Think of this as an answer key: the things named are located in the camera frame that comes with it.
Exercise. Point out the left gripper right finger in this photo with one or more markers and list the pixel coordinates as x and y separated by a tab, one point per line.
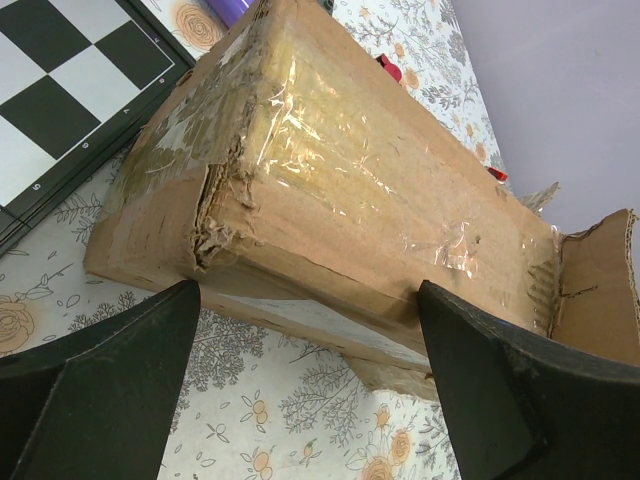
520	406

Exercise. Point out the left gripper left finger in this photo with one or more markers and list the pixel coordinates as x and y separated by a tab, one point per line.
98	403

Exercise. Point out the brown taped cardboard box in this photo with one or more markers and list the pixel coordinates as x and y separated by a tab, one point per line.
307	192

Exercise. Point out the red black knife cap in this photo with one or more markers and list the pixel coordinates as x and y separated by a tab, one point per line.
393	70

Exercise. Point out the black white checkerboard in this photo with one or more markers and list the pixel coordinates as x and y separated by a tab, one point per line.
79	79

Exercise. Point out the purple cylindrical handle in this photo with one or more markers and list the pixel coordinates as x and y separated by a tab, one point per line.
229	11

